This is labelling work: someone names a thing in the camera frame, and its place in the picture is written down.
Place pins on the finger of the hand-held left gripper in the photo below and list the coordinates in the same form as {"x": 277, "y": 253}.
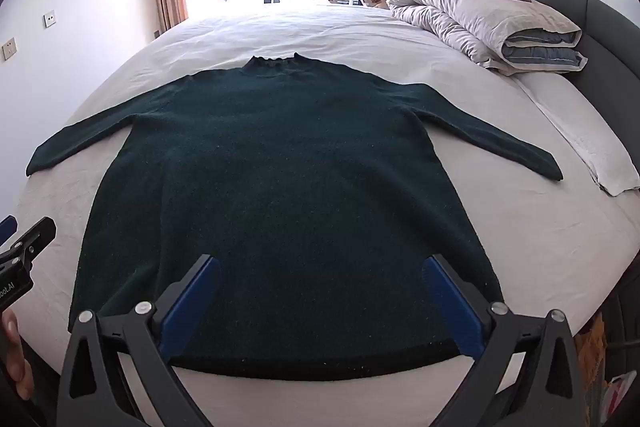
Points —
{"x": 7, "y": 225}
{"x": 37, "y": 234}

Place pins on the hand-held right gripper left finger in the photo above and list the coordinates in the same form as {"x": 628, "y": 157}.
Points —
{"x": 192, "y": 302}

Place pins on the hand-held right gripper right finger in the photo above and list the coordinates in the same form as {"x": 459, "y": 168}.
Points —
{"x": 455, "y": 307}

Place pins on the dark green knit sweater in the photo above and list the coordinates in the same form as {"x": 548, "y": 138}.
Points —
{"x": 280, "y": 167}

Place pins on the person's left hand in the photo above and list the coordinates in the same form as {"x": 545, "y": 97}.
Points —
{"x": 12, "y": 357}

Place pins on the orange printed bag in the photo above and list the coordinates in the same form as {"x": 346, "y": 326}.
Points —
{"x": 592, "y": 342}

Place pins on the white and red plastic bag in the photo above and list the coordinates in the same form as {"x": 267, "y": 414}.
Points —
{"x": 620, "y": 394}

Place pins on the flat white pillow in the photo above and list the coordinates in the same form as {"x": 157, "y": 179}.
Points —
{"x": 590, "y": 142}

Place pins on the folded white duvet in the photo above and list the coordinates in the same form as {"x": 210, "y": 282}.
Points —
{"x": 450, "y": 12}

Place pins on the bed with white sheet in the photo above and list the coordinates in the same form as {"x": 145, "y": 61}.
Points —
{"x": 325, "y": 32}

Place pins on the grey upholstered headboard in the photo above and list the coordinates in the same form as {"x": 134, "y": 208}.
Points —
{"x": 595, "y": 22}

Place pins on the white wall socket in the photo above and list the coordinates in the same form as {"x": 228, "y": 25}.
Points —
{"x": 50, "y": 18}
{"x": 9, "y": 48}

